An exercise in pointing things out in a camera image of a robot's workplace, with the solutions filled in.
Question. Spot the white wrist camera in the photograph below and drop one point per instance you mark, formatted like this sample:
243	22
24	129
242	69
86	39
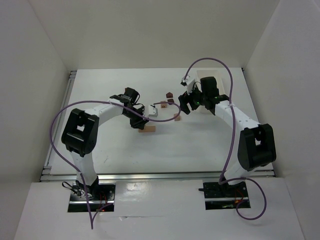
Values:
188	82
152	111

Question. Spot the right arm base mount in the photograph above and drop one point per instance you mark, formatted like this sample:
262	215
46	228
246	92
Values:
225	197

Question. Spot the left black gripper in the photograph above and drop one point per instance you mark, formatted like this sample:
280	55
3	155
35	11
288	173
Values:
138	121

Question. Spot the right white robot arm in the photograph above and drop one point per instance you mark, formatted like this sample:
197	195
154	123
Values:
252	143

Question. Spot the aluminium rail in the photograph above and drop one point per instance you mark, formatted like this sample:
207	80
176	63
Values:
56	124
46	176

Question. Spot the white plastic bin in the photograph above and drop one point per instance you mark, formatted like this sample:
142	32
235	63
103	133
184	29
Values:
212	73

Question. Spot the long light wood block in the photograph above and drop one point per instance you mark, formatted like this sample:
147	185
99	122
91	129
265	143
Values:
147	129

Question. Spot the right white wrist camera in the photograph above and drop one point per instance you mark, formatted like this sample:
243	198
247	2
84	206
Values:
188	82

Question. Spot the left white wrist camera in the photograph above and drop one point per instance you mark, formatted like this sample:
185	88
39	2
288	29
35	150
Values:
152	111

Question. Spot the aluminium front rail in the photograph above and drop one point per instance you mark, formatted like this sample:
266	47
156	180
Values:
46	176

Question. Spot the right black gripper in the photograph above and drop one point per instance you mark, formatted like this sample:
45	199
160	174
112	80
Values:
188	100

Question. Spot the aluminium left rail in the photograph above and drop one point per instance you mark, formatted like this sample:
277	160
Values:
56	124

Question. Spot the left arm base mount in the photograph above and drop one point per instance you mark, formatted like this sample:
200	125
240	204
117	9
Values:
102	201

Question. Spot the dark brown house block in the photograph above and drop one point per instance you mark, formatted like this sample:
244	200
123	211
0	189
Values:
169	95

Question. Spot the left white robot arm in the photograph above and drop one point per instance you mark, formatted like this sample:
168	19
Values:
81	132

